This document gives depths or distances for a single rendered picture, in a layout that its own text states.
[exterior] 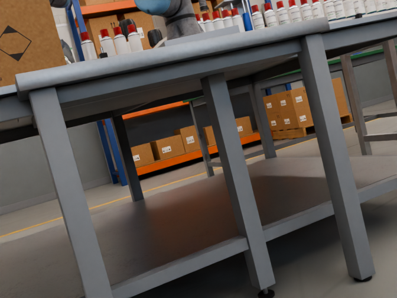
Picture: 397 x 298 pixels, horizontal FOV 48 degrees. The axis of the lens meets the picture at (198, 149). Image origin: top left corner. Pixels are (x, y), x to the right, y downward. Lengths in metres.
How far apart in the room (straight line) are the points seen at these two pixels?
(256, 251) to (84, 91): 0.74
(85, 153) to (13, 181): 0.99
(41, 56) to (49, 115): 0.42
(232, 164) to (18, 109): 0.65
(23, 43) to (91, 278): 0.75
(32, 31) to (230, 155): 0.73
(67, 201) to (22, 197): 5.24
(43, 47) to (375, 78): 7.85
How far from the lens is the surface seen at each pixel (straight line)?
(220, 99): 1.40
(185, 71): 1.23
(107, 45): 1.95
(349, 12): 2.63
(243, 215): 1.44
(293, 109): 5.89
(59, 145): 1.10
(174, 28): 1.65
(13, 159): 6.33
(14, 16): 1.51
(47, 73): 1.10
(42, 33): 1.52
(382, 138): 2.68
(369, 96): 8.78
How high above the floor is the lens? 0.64
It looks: 4 degrees down
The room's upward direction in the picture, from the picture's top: 14 degrees counter-clockwise
